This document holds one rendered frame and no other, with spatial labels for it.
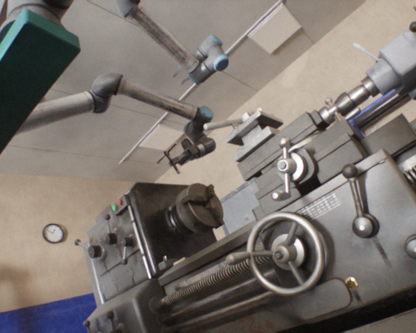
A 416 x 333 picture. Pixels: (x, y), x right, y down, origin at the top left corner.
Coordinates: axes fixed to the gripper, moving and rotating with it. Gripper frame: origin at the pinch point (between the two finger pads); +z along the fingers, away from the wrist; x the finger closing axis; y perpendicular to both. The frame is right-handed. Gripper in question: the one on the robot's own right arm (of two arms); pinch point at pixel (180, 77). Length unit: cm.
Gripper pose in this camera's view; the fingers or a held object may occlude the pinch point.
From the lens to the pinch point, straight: 182.7
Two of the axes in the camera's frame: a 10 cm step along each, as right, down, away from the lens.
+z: -6.9, 5.3, 4.9
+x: 7.1, 6.2, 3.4
